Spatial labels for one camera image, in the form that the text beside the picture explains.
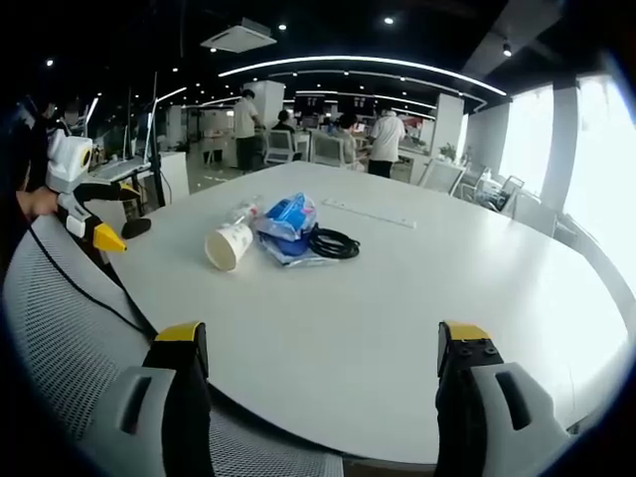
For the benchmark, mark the white mesh chair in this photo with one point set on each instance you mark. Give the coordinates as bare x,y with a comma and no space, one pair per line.
64,348

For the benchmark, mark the blue plastic bag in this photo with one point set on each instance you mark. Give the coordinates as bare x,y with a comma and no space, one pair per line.
288,233

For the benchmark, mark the person's left hand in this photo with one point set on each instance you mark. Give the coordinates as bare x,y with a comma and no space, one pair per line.
37,204

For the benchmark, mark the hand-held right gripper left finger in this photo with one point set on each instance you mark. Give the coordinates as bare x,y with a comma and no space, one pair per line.
149,412

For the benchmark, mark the clear plastic bottle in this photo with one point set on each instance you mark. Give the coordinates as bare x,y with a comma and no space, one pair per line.
246,208

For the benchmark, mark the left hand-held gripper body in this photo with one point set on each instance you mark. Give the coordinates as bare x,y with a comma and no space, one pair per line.
67,159

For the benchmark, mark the background office desk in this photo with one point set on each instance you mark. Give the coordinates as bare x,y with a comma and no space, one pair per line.
116,171

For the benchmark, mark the ceiling air conditioner unit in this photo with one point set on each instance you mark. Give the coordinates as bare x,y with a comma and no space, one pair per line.
239,36

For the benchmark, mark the green potted plant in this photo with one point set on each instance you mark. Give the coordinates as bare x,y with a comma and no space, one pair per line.
448,151

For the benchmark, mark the white paper cup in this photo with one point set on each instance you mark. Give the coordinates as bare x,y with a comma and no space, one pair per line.
231,246

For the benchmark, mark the white office chair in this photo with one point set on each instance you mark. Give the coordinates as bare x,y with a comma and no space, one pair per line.
278,146
328,149
442,176

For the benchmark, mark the black oval object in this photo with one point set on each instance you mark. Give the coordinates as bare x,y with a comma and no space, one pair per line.
136,227

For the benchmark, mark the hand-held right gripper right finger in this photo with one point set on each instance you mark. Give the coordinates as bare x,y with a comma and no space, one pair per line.
477,417

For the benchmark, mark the white cabinet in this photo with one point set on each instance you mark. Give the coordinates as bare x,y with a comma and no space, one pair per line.
175,176

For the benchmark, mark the white round table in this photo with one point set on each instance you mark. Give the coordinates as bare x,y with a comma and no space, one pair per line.
397,318

